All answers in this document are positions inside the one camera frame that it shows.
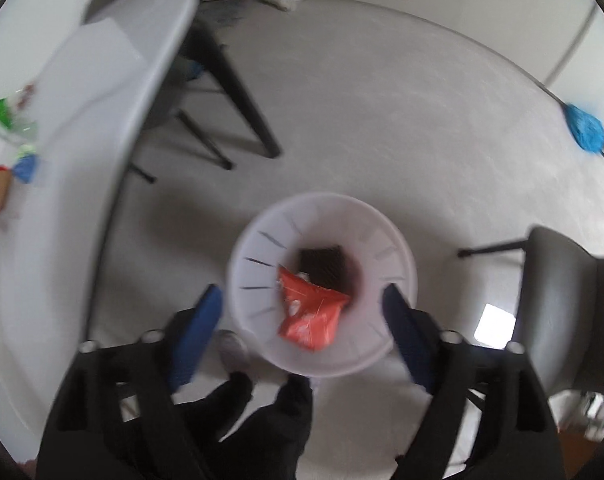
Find white waste bin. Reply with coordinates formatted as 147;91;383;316
225;191;417;378

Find black foam net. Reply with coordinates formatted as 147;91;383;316
298;244;355;296

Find clear plastic bag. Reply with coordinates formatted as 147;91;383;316
0;110;40;143

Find black table legs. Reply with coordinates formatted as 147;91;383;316
182;20;283;160

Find red orange snack packet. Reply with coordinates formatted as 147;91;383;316
277;266;351;352

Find blue mop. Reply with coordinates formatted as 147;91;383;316
540;85;604;181

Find blue crumpled wrapper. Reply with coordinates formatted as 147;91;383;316
12;154;40;183

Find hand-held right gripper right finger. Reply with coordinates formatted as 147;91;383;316
382;282;575;480

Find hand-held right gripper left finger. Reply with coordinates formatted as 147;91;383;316
36;283;224;480

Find person's black trouser legs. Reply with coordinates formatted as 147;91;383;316
177;372;315;480

